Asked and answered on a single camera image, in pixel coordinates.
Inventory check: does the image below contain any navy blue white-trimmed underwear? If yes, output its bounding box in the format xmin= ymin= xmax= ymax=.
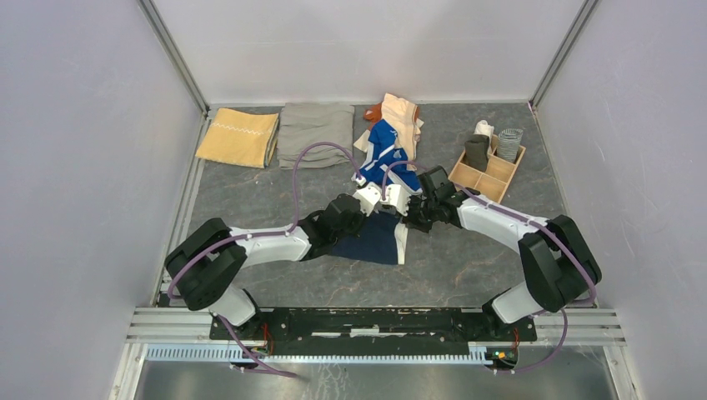
xmin=330 ymin=212 xmax=409 ymax=265

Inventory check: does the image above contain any olive boxer briefs beige waistband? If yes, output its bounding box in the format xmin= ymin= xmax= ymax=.
xmin=464 ymin=134 xmax=490 ymax=172

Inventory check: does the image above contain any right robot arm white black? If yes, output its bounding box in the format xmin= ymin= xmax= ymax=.
xmin=405 ymin=167 xmax=602 ymax=340

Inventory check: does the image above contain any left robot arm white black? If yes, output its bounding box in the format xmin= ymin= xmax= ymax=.
xmin=164 ymin=194 xmax=375 ymax=340

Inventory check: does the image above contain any royal blue white-striped underwear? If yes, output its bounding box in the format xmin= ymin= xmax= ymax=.
xmin=352 ymin=119 xmax=422 ymax=194

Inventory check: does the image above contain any peach orange underwear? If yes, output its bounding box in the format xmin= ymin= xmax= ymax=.
xmin=353 ymin=92 xmax=424 ymax=163

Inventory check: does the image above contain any wooden compartment organizer box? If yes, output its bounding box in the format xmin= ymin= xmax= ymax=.
xmin=449 ymin=134 xmax=526 ymax=203

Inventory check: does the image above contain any rolled white cloth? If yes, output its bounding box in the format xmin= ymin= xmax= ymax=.
xmin=473 ymin=120 xmax=494 ymax=155

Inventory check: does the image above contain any rolled grey striped cloth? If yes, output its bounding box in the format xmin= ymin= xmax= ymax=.
xmin=496 ymin=128 xmax=524 ymax=163

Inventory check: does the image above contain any folded grey cloth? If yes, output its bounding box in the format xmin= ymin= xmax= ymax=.
xmin=277 ymin=103 xmax=355 ymax=170

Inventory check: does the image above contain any folded yellow cloth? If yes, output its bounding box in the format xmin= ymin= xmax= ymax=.
xmin=195 ymin=108 xmax=279 ymax=168

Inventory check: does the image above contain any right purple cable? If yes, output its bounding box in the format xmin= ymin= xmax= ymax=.
xmin=381 ymin=160 xmax=599 ymax=375

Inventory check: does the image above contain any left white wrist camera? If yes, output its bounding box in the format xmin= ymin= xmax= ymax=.
xmin=353 ymin=177 xmax=382 ymax=217

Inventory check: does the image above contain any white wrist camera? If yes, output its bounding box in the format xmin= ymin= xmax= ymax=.
xmin=353 ymin=177 xmax=382 ymax=217
xmin=380 ymin=184 xmax=411 ymax=216

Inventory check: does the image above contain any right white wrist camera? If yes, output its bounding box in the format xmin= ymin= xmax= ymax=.
xmin=380 ymin=184 xmax=411 ymax=216

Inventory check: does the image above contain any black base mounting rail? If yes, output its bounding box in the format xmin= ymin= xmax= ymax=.
xmin=234 ymin=307 xmax=538 ymax=356

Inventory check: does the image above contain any aluminium frame rail front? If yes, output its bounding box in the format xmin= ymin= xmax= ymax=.
xmin=127 ymin=307 xmax=626 ymax=365

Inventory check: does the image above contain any right corner aluminium post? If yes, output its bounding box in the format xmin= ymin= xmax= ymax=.
xmin=529 ymin=0 xmax=600 ymax=112

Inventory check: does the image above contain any corner aluminium post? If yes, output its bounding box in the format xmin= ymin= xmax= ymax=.
xmin=137 ymin=0 xmax=210 ymax=116
xmin=529 ymin=0 xmax=600 ymax=112

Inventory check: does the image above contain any left corner aluminium post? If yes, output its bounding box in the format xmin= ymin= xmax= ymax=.
xmin=137 ymin=0 xmax=210 ymax=116

